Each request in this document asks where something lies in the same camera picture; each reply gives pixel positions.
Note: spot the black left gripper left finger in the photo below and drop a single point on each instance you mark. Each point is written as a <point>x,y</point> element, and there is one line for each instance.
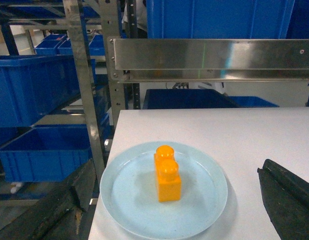
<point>58,215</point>

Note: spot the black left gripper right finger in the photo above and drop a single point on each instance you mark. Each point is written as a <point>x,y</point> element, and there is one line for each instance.
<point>285,197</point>

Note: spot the yellow toy building block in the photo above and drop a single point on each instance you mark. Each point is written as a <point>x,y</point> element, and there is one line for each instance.
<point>167,177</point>

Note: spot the large blue bin lower left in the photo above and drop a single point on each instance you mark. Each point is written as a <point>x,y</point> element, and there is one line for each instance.
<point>46,154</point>

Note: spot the light blue plate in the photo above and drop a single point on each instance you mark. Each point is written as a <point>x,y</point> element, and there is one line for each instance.
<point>129,195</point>

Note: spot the blue bin behind table right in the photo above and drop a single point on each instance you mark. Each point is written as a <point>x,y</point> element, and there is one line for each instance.
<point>252,102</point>

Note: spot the large blue bin upper left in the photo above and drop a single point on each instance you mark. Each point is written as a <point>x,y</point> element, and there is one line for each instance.
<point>32,86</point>

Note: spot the dark blue bin behind table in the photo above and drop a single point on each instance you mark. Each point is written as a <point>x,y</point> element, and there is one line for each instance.
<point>172,99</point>

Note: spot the large blue bin on shelf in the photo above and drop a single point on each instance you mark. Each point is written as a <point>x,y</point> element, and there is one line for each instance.
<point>218,19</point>

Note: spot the stainless steel shelf rail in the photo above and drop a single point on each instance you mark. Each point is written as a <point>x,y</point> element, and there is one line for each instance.
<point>208,60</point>

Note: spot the stainless steel rack frame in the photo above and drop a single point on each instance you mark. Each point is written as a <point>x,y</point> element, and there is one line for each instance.
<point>109,11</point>

